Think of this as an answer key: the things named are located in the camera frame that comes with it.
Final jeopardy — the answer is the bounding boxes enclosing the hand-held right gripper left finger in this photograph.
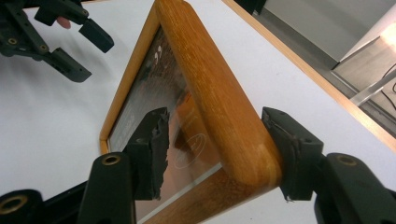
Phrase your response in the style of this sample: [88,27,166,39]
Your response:
[78,106,171,224]

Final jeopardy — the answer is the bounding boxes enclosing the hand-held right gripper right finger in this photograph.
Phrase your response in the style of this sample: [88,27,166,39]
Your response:
[261,106,396,224]

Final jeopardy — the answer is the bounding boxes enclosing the wooden picture frame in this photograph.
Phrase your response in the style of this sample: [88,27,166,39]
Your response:
[98,0,284,224]

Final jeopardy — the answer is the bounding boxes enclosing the wooden table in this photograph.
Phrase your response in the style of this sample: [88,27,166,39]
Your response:
[221,0,396,154]

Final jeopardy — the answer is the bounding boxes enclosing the white metal stand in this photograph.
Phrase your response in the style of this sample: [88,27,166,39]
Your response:
[349,68,396,107]

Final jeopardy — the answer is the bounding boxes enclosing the white cabinet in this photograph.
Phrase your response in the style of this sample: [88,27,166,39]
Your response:
[263,0,396,63]

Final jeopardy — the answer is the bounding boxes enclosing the black metal stand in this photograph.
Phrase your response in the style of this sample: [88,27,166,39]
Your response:
[233,0,268,16]

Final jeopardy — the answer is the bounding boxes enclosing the black floor cable bundle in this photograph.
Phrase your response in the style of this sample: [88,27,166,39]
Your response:
[380,63,396,110]

